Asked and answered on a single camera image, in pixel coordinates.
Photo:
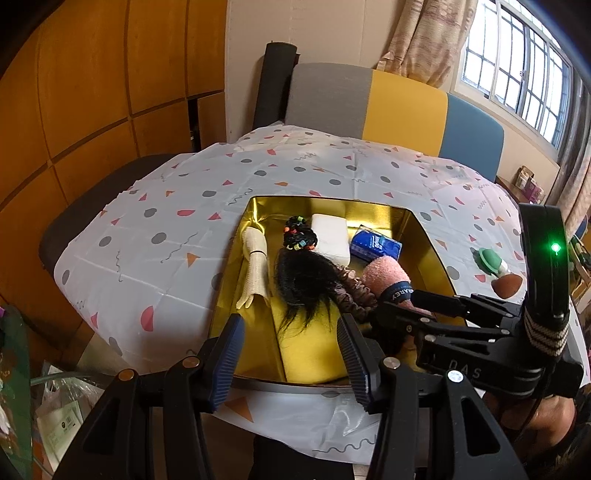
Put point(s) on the white sponge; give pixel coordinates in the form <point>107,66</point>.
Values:
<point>330,235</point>

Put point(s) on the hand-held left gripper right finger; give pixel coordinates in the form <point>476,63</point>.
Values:
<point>355,364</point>

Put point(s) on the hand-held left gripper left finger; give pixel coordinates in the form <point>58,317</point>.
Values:
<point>228,364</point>

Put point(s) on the black rolled mat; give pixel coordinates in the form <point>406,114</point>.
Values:
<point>272,83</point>

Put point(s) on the wooden wardrobe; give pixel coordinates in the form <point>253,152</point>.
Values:
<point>92,69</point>

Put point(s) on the pink satin scrunchie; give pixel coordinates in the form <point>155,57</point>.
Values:
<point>355,295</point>

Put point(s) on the patterned white tablecloth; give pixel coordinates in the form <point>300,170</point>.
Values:
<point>184,184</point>

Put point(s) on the beige knitted sleeve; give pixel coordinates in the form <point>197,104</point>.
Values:
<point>256,267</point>

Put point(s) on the purple packets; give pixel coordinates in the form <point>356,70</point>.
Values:
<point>528,184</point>

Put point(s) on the multicolour sofa backrest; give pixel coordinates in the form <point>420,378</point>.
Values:
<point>401,106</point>

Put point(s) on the blue tissue packet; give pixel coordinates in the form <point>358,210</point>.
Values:
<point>374,244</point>

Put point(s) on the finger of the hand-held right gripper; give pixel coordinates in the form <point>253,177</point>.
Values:
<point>461,307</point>
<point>415,325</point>

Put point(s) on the yellow sponge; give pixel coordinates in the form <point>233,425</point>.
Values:
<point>314,355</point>

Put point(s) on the gold box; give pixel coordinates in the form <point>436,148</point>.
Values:
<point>378,221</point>

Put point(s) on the pink towel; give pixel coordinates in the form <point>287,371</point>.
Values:
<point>383,274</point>

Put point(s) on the person's right forearm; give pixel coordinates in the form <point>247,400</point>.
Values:
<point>554,415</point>

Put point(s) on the glass side table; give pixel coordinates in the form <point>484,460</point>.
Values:
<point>14,392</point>

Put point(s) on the black wig with coloured beads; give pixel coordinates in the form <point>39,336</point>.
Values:
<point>304,281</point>

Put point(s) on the clear plastic bags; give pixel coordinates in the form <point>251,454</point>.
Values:
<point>64,415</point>

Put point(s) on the window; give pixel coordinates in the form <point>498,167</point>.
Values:
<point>508,55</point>

